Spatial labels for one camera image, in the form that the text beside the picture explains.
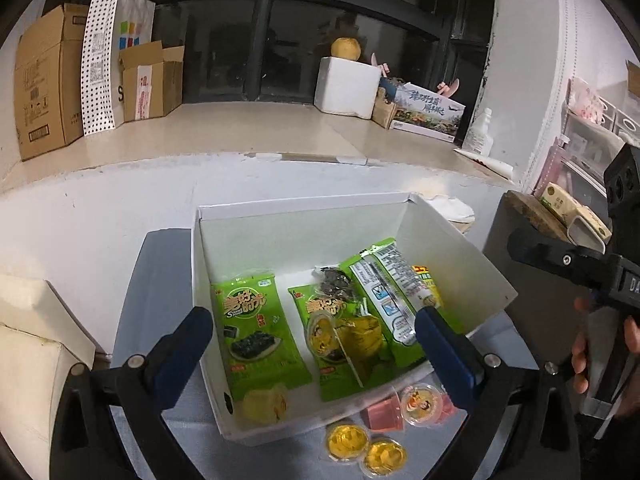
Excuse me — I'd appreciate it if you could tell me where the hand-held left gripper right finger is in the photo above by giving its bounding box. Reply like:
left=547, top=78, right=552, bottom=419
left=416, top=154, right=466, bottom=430
left=414, top=306, right=585, bottom=480

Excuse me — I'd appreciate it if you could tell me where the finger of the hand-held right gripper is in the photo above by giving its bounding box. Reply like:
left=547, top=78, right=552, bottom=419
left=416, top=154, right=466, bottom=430
left=507, top=227, right=622, bottom=292

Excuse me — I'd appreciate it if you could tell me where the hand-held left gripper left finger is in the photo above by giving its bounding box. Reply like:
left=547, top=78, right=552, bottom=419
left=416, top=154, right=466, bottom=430
left=50, top=305, right=214, bottom=480

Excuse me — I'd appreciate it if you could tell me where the yellow snack packet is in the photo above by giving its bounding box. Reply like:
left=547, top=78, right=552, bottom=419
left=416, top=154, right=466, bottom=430
left=410, top=264, right=445, bottom=312

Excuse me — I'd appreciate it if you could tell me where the green seaweed packet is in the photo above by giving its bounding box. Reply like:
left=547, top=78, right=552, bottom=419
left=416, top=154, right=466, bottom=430
left=340, top=238, right=444, bottom=367
left=210, top=272, right=314, bottom=404
left=287, top=282, right=402, bottom=404

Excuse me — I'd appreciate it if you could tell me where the yellow jelly cup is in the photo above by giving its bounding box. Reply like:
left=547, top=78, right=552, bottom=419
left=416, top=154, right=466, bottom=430
left=362, top=438, right=407, bottom=476
left=304, top=309, right=339, bottom=359
left=336, top=310, right=397, bottom=387
left=324, top=422, right=371, bottom=462
left=242, top=382, right=292, bottom=424

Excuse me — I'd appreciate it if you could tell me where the clear packet of dark snack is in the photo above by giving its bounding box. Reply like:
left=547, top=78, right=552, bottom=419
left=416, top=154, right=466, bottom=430
left=312, top=265, right=362, bottom=307

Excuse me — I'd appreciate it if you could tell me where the white cardboard box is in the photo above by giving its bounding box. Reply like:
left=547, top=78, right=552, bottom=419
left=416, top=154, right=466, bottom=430
left=190, top=191, right=519, bottom=449

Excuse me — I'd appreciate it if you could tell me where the person's right hand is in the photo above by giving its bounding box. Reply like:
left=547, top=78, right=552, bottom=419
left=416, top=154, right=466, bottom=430
left=571, top=295, right=640, bottom=419

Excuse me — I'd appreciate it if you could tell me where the white alarm clock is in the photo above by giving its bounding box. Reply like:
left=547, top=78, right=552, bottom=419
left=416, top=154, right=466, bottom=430
left=567, top=214, right=607, bottom=254

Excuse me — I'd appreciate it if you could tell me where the printed lid jelly cup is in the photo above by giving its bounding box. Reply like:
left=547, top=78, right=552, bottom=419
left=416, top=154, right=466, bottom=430
left=399, top=382, right=454, bottom=427

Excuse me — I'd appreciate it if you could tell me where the beige tissue pack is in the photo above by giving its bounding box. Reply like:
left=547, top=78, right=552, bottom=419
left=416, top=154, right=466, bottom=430
left=537, top=182, right=612, bottom=242

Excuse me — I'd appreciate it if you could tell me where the plastic drawer cabinet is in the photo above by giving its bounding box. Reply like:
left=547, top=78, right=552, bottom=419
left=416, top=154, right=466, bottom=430
left=537, top=77, right=640, bottom=212

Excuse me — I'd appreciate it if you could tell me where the dark side table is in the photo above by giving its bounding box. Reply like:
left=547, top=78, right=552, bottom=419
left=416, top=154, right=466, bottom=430
left=482, top=189, right=608, bottom=411

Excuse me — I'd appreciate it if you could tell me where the pink jelly cup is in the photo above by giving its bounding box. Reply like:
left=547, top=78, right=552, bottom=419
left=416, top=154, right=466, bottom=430
left=360, top=393, right=407, bottom=432

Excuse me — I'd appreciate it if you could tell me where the pink floral cloth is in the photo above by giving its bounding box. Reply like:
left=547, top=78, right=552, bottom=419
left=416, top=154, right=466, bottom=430
left=569, top=77, right=609, bottom=122

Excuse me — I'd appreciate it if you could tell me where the crumpled white bag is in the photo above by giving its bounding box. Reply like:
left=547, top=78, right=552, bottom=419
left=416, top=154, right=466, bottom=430
left=427, top=192, right=475, bottom=234

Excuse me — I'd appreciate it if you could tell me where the white paper sheet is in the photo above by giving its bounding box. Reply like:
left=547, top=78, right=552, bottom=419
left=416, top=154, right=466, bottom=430
left=453, top=147, right=515, bottom=179

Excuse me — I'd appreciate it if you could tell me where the cream sofa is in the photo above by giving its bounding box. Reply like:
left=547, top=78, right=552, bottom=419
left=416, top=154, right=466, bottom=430
left=0, top=272, right=97, bottom=480

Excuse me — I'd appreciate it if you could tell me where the white plastic bottle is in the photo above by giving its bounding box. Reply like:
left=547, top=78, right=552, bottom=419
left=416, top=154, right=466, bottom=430
left=462, top=108, right=494, bottom=157

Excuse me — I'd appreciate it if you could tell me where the landscape printed box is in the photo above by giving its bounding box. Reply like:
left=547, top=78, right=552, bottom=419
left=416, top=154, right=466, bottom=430
left=389, top=81, right=467, bottom=143

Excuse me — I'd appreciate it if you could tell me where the beige stone windowsill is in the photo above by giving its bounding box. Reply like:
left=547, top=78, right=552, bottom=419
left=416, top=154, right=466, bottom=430
left=0, top=102, right=517, bottom=192

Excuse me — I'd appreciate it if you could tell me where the small open cardboard box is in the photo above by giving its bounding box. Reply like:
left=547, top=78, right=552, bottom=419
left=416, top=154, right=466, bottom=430
left=119, top=39, right=186, bottom=123

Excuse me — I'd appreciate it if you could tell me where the white foam box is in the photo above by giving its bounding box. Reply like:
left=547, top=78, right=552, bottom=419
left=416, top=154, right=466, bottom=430
left=314, top=56, right=382, bottom=120

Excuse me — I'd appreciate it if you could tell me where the orange pomelo fruit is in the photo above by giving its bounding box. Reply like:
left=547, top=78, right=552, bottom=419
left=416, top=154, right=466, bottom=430
left=330, top=36, right=362, bottom=63

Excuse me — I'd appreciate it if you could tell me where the large cardboard box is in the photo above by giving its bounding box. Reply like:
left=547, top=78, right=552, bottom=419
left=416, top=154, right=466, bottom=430
left=13, top=3, right=91, bottom=162

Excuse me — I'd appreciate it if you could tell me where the polka dot paper bag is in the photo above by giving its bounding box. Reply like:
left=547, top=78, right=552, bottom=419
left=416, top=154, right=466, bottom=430
left=81, top=0, right=125, bottom=137

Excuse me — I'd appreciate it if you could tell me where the white paper bag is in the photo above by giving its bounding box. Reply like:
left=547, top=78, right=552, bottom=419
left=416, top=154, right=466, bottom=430
left=117, top=0, right=156, bottom=127

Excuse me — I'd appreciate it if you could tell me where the black window frame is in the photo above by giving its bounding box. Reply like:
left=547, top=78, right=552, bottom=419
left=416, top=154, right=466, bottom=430
left=145, top=0, right=497, bottom=107

